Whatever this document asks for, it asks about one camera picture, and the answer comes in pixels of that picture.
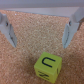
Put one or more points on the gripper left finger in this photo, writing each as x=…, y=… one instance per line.
x=7, y=30

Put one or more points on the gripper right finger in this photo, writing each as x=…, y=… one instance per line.
x=69, y=31

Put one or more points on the yellow block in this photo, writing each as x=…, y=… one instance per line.
x=47, y=68

